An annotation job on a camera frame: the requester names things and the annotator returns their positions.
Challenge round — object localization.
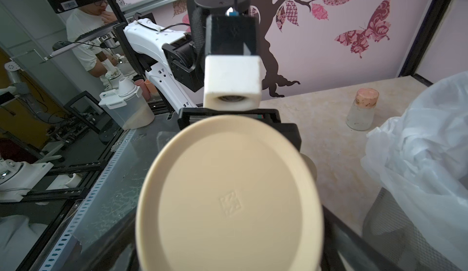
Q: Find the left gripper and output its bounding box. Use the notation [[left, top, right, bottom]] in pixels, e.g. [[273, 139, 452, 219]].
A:
[[177, 107, 302, 151]]

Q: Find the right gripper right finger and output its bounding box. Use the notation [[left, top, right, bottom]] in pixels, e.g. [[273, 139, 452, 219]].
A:
[[321, 207, 400, 271]]

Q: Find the white slotted cable duct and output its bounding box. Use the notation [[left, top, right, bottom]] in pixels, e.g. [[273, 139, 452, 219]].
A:
[[39, 130, 137, 271]]

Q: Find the white plastic trash bag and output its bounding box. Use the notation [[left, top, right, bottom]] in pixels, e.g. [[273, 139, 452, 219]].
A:
[[361, 72, 468, 270]]

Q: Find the left glass jar beige lid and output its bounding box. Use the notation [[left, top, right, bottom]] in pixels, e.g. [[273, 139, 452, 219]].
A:
[[301, 153, 318, 182]]

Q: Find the grey mesh trash bin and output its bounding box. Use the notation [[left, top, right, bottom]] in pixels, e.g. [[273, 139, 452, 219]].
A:
[[362, 188, 459, 271]]

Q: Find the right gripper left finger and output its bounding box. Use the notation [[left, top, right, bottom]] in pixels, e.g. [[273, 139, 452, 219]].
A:
[[62, 208, 140, 271]]

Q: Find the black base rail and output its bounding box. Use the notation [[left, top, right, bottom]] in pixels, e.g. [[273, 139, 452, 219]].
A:
[[14, 87, 173, 271]]

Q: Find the person in white shirt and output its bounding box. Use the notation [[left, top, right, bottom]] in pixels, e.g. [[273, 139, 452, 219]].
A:
[[65, 0, 119, 78]]

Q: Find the small bottle with cork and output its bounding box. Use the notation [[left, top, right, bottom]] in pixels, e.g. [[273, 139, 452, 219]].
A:
[[346, 88, 380, 131]]

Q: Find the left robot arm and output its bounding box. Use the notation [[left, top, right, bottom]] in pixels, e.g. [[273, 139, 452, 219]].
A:
[[121, 0, 302, 148]]

